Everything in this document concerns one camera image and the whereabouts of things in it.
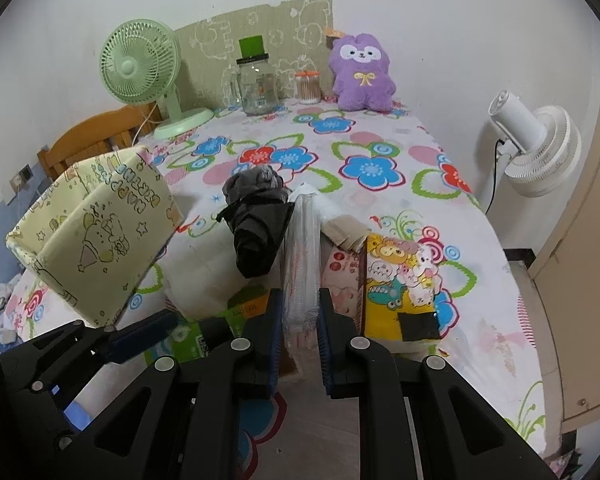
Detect green tissue pack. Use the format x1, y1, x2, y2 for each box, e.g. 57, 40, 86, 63
144, 289, 270, 365

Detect yellow cartoon tissue pack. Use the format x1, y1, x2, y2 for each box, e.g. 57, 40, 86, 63
363, 234, 442, 352

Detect clear plastic zip bag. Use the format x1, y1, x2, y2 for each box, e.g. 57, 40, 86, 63
283, 184, 322, 378

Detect white and beige sock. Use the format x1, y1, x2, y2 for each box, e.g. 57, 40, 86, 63
289, 183, 372, 252

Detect white folded towel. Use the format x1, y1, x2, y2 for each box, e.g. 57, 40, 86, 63
159, 238, 292, 321

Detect cream birthday-print storage box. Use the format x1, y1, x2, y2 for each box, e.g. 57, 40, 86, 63
6, 145, 183, 326

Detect floral tablecloth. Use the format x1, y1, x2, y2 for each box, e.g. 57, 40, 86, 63
15, 104, 547, 453

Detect pink printed tissue pack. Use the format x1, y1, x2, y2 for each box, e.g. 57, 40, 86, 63
321, 242, 366, 334

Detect beige cabinet door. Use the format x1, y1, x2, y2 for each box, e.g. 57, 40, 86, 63
530, 109, 600, 432

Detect green desk fan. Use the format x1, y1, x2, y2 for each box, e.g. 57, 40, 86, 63
99, 18, 213, 140

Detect white standing fan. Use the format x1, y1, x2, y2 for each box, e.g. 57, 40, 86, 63
479, 90, 582, 211

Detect glass jar green lid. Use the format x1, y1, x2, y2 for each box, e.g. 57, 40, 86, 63
226, 35, 279, 116

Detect cotton swab container orange lid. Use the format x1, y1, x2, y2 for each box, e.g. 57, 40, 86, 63
294, 70, 322, 104

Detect purple plush bunny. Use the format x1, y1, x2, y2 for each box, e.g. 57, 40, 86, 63
328, 34, 396, 113

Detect wall socket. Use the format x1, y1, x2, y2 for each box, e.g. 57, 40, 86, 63
9, 165, 33, 193

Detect grey drawstring pouch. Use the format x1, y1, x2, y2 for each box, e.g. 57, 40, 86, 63
222, 165, 288, 205

